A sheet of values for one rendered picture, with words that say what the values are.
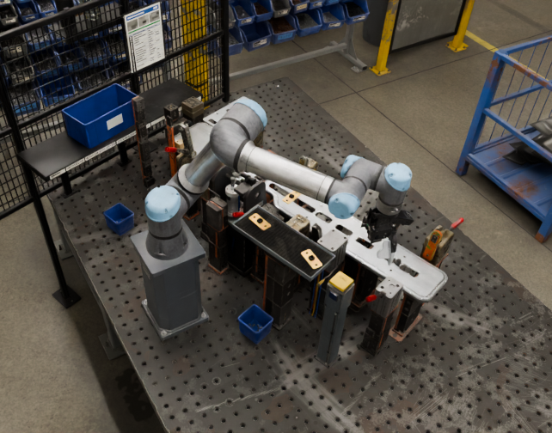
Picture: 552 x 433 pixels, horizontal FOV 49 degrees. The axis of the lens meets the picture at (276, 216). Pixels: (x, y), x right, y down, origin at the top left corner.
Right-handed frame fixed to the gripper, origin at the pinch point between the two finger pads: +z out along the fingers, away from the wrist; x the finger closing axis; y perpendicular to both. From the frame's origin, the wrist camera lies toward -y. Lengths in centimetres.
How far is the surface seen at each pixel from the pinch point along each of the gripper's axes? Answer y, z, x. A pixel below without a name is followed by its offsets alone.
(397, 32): -188, 122, -279
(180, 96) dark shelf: 31, 38, -139
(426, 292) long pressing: -22.8, 28.4, 5.8
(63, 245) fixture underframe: 104, 140, -147
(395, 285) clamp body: -10.4, 23.2, 2.5
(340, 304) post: 13.5, 19.6, 5.4
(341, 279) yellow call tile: 11.7, 12.7, 0.4
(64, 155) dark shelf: 90, 36, -109
